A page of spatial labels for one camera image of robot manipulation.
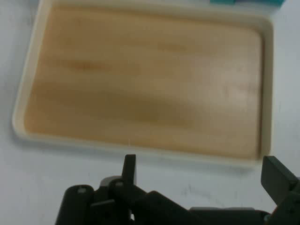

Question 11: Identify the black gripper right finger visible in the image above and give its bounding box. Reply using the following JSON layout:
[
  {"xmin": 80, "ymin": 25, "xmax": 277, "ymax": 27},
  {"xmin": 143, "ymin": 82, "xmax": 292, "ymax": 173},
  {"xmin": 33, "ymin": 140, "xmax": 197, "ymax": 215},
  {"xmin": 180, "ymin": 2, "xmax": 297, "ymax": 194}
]
[{"xmin": 261, "ymin": 155, "xmax": 300, "ymax": 225}]

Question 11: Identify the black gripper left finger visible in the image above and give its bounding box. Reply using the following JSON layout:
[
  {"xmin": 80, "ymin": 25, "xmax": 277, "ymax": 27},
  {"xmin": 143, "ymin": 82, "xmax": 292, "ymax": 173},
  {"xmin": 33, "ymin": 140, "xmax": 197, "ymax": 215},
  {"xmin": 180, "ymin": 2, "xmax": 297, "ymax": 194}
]
[{"xmin": 55, "ymin": 154, "xmax": 191, "ymax": 225}]

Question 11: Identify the cream tray with wooden bottom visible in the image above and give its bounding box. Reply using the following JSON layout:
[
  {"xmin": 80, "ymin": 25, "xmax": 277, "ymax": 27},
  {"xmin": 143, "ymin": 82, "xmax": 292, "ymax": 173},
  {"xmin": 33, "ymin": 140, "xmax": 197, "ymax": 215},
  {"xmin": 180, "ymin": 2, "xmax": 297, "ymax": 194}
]
[{"xmin": 11, "ymin": 0, "xmax": 275, "ymax": 168}]

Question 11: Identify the white and blue cardboard box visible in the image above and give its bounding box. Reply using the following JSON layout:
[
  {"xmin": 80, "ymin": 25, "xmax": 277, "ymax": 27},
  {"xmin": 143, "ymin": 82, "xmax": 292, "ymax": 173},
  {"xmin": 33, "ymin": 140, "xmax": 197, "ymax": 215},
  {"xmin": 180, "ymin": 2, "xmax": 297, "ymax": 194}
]
[{"xmin": 209, "ymin": 0, "xmax": 285, "ymax": 8}]

